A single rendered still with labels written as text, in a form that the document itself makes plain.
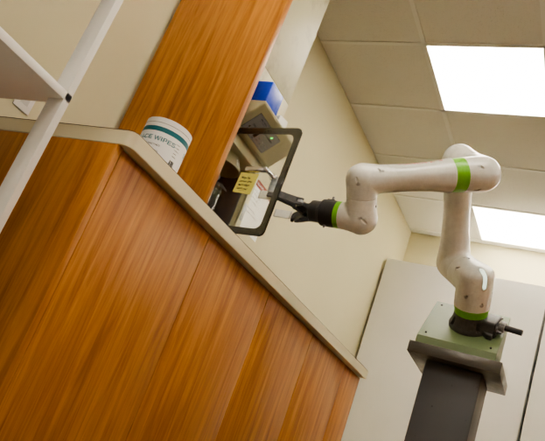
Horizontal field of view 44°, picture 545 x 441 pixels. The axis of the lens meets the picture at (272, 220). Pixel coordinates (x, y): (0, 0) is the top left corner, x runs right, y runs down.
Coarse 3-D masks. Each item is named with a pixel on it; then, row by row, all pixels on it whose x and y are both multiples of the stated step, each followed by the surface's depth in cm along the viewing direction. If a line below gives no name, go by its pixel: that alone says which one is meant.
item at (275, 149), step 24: (240, 144) 232; (264, 144) 226; (288, 144) 220; (240, 168) 226; (288, 168) 216; (216, 192) 226; (240, 192) 221; (264, 192) 215; (240, 216) 216; (264, 216) 210
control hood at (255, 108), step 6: (252, 102) 239; (258, 102) 238; (264, 102) 237; (252, 108) 238; (258, 108) 238; (264, 108) 239; (270, 108) 241; (246, 114) 238; (252, 114) 238; (258, 114) 240; (264, 114) 241; (270, 114) 242; (246, 120) 240; (270, 120) 244; (276, 120) 246; (240, 126) 241; (270, 126) 247; (276, 126) 248; (282, 126) 250
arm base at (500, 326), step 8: (456, 320) 246; (464, 320) 243; (472, 320) 242; (480, 320) 242; (488, 320) 242; (496, 320) 242; (456, 328) 245; (464, 328) 243; (472, 328) 242; (480, 328) 242; (488, 328) 241; (496, 328) 240; (504, 328) 241; (512, 328) 241; (472, 336) 243; (488, 336) 240
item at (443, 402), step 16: (432, 368) 237; (448, 368) 235; (432, 384) 235; (448, 384) 233; (464, 384) 231; (480, 384) 230; (416, 400) 234; (432, 400) 232; (448, 400) 231; (464, 400) 229; (480, 400) 236; (416, 416) 232; (432, 416) 230; (448, 416) 228; (464, 416) 226; (416, 432) 229; (432, 432) 228; (448, 432) 226; (464, 432) 224
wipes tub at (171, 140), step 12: (156, 120) 178; (168, 120) 177; (144, 132) 177; (156, 132) 176; (168, 132) 176; (180, 132) 178; (156, 144) 174; (168, 144) 175; (180, 144) 178; (168, 156) 175; (180, 156) 179
